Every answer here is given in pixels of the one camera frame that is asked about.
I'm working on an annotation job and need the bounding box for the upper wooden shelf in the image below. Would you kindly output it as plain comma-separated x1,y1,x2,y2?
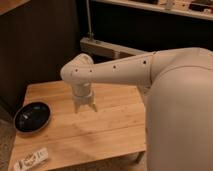
93,0,213,21

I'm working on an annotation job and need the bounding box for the wooden table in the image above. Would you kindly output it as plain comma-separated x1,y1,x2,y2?
8,81,146,171

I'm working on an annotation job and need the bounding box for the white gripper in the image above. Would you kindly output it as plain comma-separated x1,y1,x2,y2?
72,92,98,114

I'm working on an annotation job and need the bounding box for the black ceramic bowl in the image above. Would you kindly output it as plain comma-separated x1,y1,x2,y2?
13,102,51,133

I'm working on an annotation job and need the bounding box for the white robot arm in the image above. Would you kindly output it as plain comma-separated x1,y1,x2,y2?
60,47,213,171

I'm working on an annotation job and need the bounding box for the wooden shelf beam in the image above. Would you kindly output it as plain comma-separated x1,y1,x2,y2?
80,37,144,59

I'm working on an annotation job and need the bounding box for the metal pole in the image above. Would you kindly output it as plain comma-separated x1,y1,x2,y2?
86,0,94,41

